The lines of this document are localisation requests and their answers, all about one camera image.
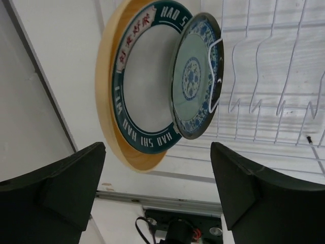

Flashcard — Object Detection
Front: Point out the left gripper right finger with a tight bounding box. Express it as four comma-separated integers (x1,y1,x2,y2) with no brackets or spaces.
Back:
210,142,324,243

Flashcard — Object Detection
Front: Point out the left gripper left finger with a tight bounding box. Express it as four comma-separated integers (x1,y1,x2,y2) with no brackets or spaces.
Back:
1,142,106,243

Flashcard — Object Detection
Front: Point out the blue floral green plate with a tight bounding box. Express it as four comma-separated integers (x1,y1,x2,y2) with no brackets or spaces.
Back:
169,12,224,140

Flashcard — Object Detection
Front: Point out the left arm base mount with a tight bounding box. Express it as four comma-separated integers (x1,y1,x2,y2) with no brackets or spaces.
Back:
135,209,223,244

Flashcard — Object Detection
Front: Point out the white wire dish rack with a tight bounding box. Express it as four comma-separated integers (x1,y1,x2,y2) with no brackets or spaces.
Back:
164,1,324,177

